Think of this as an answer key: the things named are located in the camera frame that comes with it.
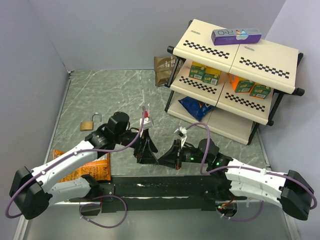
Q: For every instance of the green box far left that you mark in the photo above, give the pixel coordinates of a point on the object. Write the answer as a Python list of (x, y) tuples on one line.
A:
[(197, 71)]

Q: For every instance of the orange chips bag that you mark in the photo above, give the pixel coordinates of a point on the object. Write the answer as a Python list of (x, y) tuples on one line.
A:
[(99, 169)]

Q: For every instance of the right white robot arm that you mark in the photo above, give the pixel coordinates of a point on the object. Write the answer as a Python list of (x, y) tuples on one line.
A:
[(289, 191)]

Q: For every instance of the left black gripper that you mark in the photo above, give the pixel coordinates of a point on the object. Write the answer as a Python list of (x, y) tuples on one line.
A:
[(147, 156)]

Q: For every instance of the orange green box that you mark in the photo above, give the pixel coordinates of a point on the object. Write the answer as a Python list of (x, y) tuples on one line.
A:
[(240, 84)]

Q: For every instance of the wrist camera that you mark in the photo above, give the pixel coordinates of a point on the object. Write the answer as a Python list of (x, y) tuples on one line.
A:
[(182, 133), (146, 122)]

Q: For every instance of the brown foil pouch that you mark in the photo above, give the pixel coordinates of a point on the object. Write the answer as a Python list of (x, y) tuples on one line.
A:
[(163, 67)]

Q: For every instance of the brass padlock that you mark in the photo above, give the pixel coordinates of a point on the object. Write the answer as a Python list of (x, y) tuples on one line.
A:
[(89, 125)]

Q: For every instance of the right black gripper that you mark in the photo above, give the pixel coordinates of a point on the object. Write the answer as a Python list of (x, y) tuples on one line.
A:
[(171, 157)]

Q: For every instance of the purple toothpaste box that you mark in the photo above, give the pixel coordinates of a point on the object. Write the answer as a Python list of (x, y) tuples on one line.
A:
[(235, 36)]

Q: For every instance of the beige three-tier shelf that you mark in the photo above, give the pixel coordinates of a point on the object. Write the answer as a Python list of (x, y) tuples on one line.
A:
[(236, 116)]

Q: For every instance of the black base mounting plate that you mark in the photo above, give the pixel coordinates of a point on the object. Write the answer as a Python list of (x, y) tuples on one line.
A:
[(175, 192)]

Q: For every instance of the green box far right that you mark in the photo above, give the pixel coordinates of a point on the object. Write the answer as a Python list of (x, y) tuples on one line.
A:
[(260, 91)]

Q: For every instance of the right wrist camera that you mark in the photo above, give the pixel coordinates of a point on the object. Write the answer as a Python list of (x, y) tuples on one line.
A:
[(182, 133)]

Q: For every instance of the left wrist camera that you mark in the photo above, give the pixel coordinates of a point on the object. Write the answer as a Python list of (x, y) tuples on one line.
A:
[(146, 122)]

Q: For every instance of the blue snack bag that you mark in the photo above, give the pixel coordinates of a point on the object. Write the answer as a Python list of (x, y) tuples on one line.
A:
[(197, 109)]

